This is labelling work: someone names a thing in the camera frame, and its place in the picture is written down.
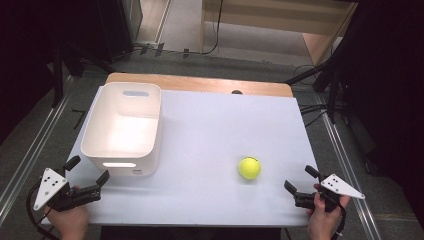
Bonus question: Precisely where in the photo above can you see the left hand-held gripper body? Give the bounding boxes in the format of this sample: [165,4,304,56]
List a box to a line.
[33,167,102,213]

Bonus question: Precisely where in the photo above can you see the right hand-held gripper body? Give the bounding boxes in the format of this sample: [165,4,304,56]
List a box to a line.
[293,173,366,213]

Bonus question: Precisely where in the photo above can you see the yellow tennis ball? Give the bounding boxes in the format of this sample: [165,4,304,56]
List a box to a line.
[238,156,262,181]

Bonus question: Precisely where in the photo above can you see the white plastic storage bin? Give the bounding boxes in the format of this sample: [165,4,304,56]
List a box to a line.
[80,82,163,177]

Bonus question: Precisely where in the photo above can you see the person's right hand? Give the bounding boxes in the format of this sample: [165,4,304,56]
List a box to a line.
[306,183,351,240]

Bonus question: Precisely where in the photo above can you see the person's left hand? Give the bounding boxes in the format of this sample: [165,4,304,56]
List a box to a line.
[44,185,91,240]

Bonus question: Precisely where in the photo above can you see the white table mat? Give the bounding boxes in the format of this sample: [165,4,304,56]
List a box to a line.
[41,86,320,228]

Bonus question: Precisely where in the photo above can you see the black metal stand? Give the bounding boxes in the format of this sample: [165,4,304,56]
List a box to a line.
[50,42,118,109]
[283,33,351,125]

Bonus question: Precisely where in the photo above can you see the dark cabinet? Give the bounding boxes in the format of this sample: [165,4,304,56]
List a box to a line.
[66,0,144,64]

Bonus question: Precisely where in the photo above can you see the black strap of right gripper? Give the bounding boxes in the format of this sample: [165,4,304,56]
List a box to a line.
[334,203,348,238]

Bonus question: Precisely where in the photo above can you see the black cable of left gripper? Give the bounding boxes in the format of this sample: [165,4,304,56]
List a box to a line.
[25,182,61,240]

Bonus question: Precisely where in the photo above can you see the black cables on floor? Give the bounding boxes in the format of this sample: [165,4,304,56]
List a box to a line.
[293,63,331,129]

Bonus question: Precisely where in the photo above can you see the black cable on floor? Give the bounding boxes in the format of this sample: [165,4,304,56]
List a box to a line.
[159,0,225,56]

